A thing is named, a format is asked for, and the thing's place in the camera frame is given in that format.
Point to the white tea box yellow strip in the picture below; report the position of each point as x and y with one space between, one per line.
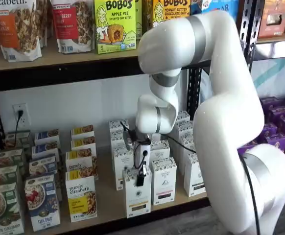
118 142
119 166
116 127
137 200

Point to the white tea box pink strip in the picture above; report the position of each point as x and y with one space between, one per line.
160 149
163 183
156 137

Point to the yellow oat bites box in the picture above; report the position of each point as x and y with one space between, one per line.
167 12

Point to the black metal shelf beam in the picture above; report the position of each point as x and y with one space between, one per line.
59 78

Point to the low wooden shelf board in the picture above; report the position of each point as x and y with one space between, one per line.
105 200

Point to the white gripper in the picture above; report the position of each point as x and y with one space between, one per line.
140 159

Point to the reddish brown snack box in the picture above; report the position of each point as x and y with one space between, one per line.
274 19

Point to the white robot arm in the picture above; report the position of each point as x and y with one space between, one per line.
230 122

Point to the white granola bag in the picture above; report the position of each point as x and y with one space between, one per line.
44 22

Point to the white yellow granola box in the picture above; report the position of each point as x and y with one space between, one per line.
83 144
78 161
82 132
80 195

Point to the white tea box black strip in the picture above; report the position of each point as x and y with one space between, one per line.
185 138
182 128
192 176
183 117

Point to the blue snack box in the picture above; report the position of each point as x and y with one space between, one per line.
218 7

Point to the high wooden shelf board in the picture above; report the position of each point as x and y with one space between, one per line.
83 60

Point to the white wall outlet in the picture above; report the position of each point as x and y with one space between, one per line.
23 109

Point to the green oat bites box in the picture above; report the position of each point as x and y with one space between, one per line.
113 24
138 19

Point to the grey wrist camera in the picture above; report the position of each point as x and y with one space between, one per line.
129 142

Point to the red label granola bag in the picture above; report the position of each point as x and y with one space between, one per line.
71 24

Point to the white sheet teal stripe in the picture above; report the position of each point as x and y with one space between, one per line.
279 78

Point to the green cereal box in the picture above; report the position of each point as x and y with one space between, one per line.
1 176
17 140
10 159
3 210

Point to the orange label granola bag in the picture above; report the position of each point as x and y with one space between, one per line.
10 29

